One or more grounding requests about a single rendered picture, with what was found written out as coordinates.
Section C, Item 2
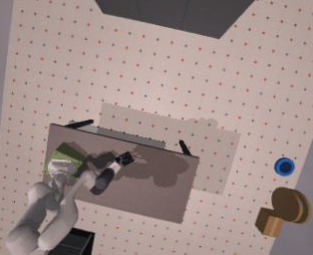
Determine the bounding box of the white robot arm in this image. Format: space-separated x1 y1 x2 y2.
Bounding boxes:
5 158 121 255

